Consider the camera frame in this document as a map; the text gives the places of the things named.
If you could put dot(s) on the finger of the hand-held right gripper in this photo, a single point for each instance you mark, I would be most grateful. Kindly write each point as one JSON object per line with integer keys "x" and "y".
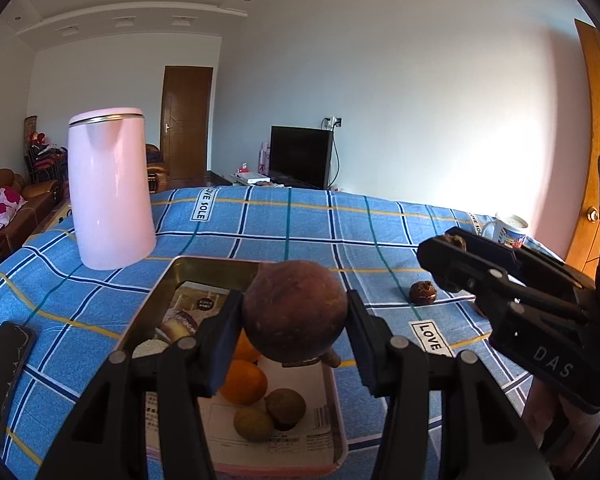
{"x": 460, "y": 270}
{"x": 530, "y": 262}

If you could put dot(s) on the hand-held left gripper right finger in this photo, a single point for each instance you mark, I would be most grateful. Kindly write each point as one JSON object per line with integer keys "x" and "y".
{"x": 367, "y": 345}

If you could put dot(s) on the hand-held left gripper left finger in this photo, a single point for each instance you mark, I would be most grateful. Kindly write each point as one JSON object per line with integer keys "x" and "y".
{"x": 225, "y": 340}

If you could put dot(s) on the small orange kumquat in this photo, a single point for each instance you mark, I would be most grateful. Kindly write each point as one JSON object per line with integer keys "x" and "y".
{"x": 247, "y": 351}

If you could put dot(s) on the dark brown dried fruit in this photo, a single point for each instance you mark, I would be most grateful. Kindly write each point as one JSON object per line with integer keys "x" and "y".
{"x": 423, "y": 293}
{"x": 456, "y": 239}

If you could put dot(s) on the large orange tangerine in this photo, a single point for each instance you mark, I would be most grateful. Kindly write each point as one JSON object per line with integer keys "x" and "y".
{"x": 242, "y": 382}

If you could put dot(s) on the small jar with grainy lid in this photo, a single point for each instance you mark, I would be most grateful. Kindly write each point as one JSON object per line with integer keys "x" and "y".
{"x": 150, "y": 347}
{"x": 180, "y": 329}

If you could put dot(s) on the purple passion fruit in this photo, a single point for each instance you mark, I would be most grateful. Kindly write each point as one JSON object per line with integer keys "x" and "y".
{"x": 295, "y": 310}

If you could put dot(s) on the pink metal tin box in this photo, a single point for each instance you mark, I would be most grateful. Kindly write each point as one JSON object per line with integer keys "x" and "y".
{"x": 152, "y": 300}

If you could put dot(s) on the green kiwi fruit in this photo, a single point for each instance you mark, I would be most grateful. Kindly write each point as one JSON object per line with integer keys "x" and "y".
{"x": 252, "y": 422}

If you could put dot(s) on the brown kiwi fruit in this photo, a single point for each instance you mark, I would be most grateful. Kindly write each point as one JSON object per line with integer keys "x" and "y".
{"x": 286, "y": 404}

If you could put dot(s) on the person's right forearm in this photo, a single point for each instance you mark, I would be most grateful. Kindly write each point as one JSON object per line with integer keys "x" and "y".
{"x": 540, "y": 410}

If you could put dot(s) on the white printed mug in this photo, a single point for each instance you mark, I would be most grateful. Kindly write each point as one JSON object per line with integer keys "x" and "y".
{"x": 505, "y": 232}

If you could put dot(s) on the brass door knob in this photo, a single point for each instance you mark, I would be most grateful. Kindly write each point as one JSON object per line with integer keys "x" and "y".
{"x": 592, "y": 213}

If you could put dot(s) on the blue plaid tablecloth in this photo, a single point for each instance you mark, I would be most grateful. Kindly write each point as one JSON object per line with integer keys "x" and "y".
{"x": 280, "y": 230}

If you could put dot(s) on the printed paper sheet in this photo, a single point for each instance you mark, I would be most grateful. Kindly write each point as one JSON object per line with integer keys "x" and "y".
{"x": 290, "y": 445}

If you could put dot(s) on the light wooden door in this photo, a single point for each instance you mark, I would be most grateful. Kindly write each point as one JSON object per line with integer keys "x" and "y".
{"x": 597, "y": 125}

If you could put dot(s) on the low television cabinet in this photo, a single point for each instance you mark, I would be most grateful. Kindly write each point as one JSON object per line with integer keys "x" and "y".
{"x": 215, "y": 180}

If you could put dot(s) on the white flat box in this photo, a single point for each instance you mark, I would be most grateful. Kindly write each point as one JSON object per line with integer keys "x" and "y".
{"x": 252, "y": 178}

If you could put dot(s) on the brown leather armchair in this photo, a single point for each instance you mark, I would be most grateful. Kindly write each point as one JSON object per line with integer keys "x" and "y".
{"x": 155, "y": 170}

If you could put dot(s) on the pink electric kettle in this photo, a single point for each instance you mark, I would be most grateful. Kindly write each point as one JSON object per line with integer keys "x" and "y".
{"x": 110, "y": 195}

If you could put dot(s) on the black television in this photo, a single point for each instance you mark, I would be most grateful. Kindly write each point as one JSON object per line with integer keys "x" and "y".
{"x": 300, "y": 157}

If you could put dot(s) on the dark brown room door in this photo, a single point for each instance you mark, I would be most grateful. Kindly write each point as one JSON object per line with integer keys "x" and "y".
{"x": 186, "y": 125}

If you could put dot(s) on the black smartphone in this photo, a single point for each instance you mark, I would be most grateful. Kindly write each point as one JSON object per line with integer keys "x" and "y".
{"x": 5, "y": 375}

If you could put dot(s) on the brown leather sofa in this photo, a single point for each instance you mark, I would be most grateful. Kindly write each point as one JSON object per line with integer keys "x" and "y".
{"x": 35, "y": 200}

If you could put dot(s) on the rack with clothes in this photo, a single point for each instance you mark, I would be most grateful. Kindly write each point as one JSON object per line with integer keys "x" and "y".
{"x": 45, "y": 155}

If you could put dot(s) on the pink floral cushion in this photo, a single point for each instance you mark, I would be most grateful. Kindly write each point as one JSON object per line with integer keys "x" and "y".
{"x": 2, "y": 207}

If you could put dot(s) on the wall power outlet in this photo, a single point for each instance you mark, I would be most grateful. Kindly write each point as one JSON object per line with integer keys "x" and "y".
{"x": 331, "y": 122}

